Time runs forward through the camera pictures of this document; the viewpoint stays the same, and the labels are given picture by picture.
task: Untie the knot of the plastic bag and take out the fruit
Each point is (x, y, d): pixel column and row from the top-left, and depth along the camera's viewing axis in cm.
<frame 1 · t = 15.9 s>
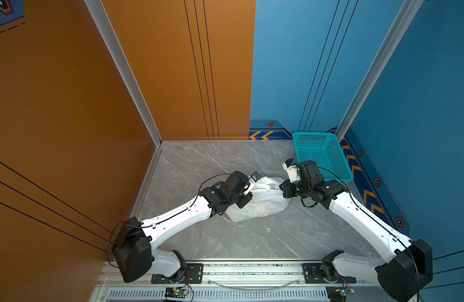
left hand: (247, 186, 80), fingers open
right hand: (280, 186, 80), fingers closed
white plastic bag: (267, 199, 80), point 15 cm above the table
teal plastic basket: (326, 151, 117), on the table

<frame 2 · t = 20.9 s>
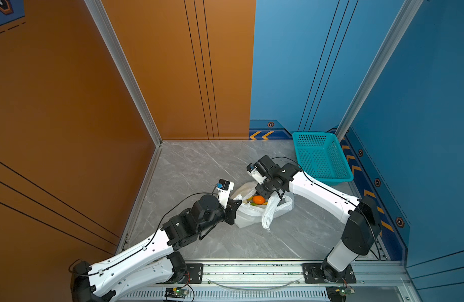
left hand: (242, 200, 70), fingers closed
right hand: (262, 186, 84), fingers closed
white plastic bag: (248, 213, 77), point 14 cm above the table
orange tangerine: (258, 199, 90), point 6 cm above the table
the other named things where they were.

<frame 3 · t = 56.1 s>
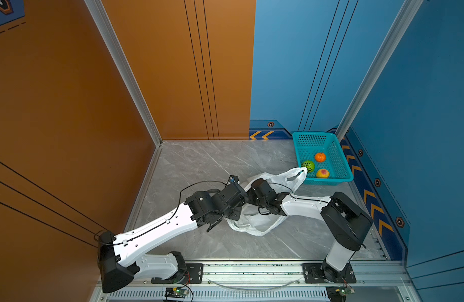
left hand: (238, 204, 73), fingers closed
right hand: (245, 196, 91), fingers open
white plastic bag: (256, 220, 83), point 6 cm above the table
orange tangerine: (320, 156, 110), point 3 cm above the table
green apple: (309, 164, 102), point 7 cm above the table
red yellow peach: (323, 173, 101), point 5 cm above the table
the other named things where they were.

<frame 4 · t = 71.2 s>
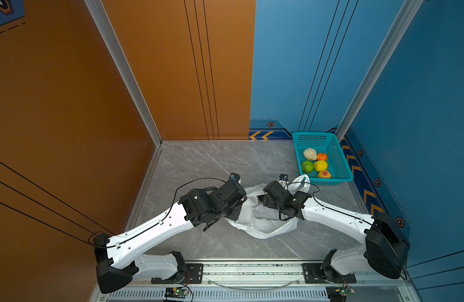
left hand: (238, 203, 70), fingers closed
right hand: (272, 199, 86), fingers open
white plastic bag: (254, 218, 81), point 9 cm above the table
beige round fruit: (310, 154, 108), point 6 cm above the table
yellow fruit: (320, 165, 104), point 5 cm above the table
the other named things where they were.

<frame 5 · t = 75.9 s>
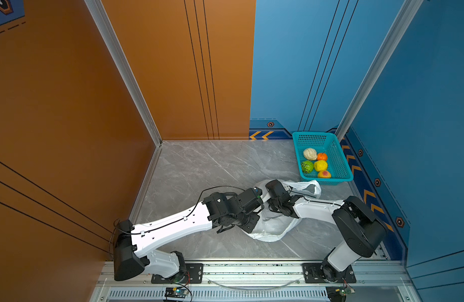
left hand: (255, 219, 70), fingers closed
right hand: (263, 192, 93), fingers open
white plastic bag: (272, 226, 82), point 5 cm above the table
the other named things where they were.

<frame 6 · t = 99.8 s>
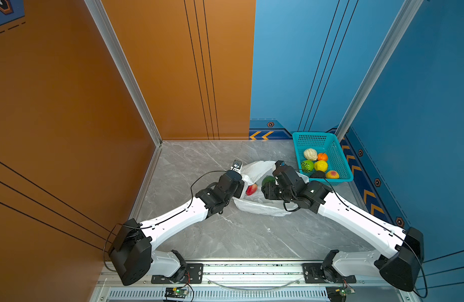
left hand: (237, 176, 82), fingers closed
right hand: (266, 189, 77), fingers open
white plastic bag: (253, 200, 95), on the table
red yellow peach: (332, 174, 99), point 6 cm above the table
dark avocado: (318, 173, 101), point 5 cm above the table
red apple: (251, 189, 96), point 4 cm above the table
the other named things where they were.

